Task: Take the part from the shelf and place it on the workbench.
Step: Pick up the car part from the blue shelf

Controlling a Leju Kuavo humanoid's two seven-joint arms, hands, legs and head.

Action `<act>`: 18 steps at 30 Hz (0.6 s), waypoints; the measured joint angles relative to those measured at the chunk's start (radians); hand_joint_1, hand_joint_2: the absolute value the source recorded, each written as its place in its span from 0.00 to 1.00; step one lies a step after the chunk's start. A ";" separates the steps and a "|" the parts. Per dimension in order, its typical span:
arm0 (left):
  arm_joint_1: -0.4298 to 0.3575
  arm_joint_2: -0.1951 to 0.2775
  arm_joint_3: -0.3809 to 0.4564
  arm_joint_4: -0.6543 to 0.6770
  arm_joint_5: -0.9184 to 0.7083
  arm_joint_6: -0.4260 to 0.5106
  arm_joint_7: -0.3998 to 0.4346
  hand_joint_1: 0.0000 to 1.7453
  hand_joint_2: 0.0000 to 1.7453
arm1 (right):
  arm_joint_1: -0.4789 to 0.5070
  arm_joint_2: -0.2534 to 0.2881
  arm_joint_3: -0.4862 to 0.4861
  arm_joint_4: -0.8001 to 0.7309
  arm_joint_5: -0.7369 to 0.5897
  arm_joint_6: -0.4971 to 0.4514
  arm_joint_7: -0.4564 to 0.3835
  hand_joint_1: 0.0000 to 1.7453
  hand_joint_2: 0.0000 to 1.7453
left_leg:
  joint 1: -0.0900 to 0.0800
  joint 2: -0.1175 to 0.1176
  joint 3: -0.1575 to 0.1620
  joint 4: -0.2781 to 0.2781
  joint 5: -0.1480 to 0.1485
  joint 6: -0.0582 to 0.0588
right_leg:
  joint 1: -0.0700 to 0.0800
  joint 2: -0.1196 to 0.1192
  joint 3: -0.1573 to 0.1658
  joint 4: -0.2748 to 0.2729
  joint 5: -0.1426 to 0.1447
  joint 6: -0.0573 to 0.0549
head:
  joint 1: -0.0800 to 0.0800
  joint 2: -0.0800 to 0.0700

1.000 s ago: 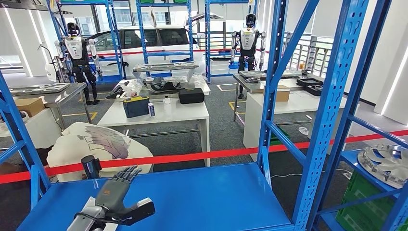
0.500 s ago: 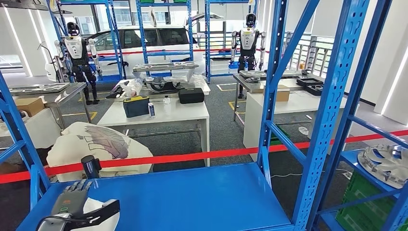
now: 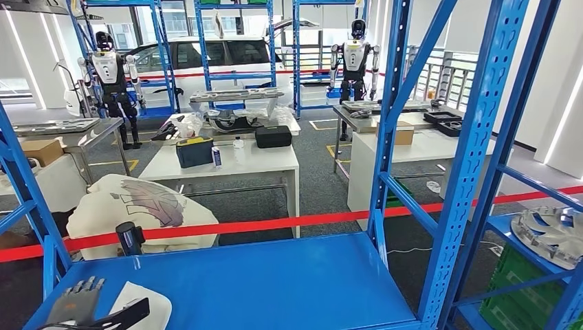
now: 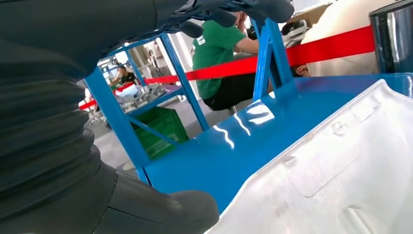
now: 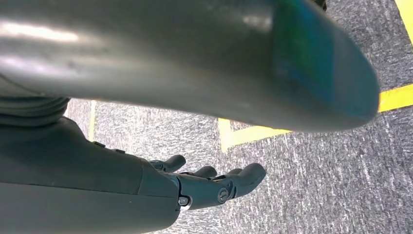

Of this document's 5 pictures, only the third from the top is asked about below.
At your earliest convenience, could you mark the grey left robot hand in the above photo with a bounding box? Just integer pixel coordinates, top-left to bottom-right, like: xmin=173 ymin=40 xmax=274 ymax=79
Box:
xmin=45 ymin=276 xmax=106 ymax=325

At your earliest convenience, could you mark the white curved plastic part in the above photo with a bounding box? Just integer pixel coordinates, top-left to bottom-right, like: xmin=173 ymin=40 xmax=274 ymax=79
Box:
xmin=109 ymin=281 xmax=173 ymax=330

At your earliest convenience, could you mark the steel workbench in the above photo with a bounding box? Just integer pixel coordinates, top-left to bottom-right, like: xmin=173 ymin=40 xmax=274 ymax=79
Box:
xmin=13 ymin=117 xmax=131 ymax=183
xmin=332 ymin=102 xmax=465 ymax=176

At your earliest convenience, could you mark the black curved car part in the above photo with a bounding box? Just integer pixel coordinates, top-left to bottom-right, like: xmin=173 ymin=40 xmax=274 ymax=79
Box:
xmin=206 ymin=110 xmax=263 ymax=134

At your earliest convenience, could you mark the person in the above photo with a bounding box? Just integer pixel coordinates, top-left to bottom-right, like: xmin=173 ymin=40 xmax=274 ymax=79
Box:
xmin=65 ymin=173 xmax=221 ymax=261

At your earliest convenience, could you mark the white desk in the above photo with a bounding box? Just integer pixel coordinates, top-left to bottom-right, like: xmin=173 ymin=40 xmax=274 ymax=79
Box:
xmin=0 ymin=153 xmax=89 ymax=215

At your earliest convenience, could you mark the brown cardboard box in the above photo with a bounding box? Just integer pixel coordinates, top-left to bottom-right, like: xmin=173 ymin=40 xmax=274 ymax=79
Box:
xmin=375 ymin=121 xmax=415 ymax=146
xmin=20 ymin=138 xmax=65 ymax=168

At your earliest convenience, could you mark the black yellow tool case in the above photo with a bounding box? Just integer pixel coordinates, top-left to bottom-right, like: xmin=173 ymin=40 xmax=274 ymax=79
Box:
xmin=175 ymin=136 xmax=215 ymax=169

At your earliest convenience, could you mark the blue storage rack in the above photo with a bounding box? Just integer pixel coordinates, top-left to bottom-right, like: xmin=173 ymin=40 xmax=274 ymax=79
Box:
xmin=0 ymin=0 xmax=531 ymax=330
xmin=193 ymin=0 xmax=278 ymax=110
xmin=291 ymin=0 xmax=368 ymax=120
xmin=65 ymin=0 xmax=181 ymax=120
xmin=437 ymin=0 xmax=583 ymax=330

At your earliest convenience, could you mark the clear plastic bag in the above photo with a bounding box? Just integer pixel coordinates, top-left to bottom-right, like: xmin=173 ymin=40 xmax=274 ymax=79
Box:
xmin=173 ymin=113 xmax=204 ymax=139

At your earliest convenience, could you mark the red barrier tape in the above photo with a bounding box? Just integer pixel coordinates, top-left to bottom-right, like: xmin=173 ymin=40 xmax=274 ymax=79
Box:
xmin=0 ymin=184 xmax=583 ymax=264

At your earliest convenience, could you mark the white table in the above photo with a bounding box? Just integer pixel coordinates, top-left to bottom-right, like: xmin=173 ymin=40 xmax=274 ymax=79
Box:
xmin=138 ymin=144 xmax=300 ymax=239
xmin=346 ymin=129 xmax=497 ymax=231

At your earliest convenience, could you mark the white black humanoid robot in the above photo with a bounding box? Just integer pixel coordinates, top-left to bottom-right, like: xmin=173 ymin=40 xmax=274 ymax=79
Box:
xmin=76 ymin=30 xmax=146 ymax=151
xmin=329 ymin=19 xmax=381 ymax=142

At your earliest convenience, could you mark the white car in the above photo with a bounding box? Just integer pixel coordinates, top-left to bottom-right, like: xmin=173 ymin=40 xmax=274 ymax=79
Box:
xmin=63 ymin=18 xmax=295 ymax=115

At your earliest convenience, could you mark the black hard case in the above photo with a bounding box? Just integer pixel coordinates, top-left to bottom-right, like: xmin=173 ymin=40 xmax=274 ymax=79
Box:
xmin=254 ymin=125 xmax=293 ymax=149

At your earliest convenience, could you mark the long grey moulded panel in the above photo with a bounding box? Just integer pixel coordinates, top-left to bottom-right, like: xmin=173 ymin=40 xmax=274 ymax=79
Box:
xmin=188 ymin=87 xmax=285 ymax=103

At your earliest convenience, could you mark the green plastic crate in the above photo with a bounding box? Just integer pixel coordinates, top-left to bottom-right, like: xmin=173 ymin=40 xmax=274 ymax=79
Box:
xmin=386 ymin=178 xmax=415 ymax=209
xmin=478 ymin=243 xmax=583 ymax=330

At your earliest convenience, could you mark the black plastic tray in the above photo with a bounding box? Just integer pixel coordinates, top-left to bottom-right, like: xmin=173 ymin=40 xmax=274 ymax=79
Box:
xmin=436 ymin=120 xmax=465 ymax=138
xmin=423 ymin=111 xmax=463 ymax=124

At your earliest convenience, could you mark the white metal railing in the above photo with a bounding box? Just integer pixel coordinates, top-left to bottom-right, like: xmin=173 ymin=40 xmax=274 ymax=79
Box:
xmin=407 ymin=45 xmax=481 ymax=110

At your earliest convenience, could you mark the round silver metal casting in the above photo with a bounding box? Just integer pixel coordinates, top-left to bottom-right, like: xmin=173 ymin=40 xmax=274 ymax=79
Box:
xmin=511 ymin=206 xmax=583 ymax=270

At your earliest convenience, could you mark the black wrist bracket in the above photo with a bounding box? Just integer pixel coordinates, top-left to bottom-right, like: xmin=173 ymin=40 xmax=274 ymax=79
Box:
xmin=89 ymin=298 xmax=151 ymax=330

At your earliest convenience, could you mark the black barrier post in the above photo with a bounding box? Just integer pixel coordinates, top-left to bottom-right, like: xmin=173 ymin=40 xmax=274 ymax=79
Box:
xmin=115 ymin=221 xmax=146 ymax=257

